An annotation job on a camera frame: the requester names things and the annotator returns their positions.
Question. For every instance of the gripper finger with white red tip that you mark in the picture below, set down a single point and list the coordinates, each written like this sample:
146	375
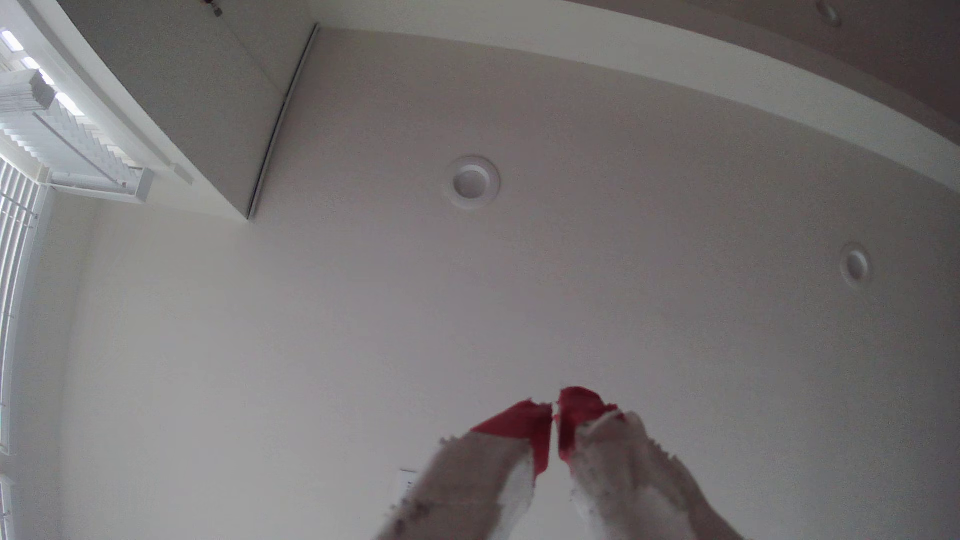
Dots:
630	480
480	472

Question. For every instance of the round recessed ceiling light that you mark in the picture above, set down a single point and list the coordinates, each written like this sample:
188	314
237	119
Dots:
471	182
856	265

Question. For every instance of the white slatted window blind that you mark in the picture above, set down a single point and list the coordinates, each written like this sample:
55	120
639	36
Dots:
15	262
4	510

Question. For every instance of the white raised window blind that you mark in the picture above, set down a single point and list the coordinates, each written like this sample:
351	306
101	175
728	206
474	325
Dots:
67	142

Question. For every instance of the small dark cabinet hook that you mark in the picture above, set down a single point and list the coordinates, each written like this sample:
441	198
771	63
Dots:
215	7

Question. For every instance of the white wall outlet plate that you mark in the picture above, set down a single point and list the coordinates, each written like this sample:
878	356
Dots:
406	481

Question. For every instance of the grey wall cabinet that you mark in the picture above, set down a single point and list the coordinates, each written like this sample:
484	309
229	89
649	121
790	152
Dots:
202	97

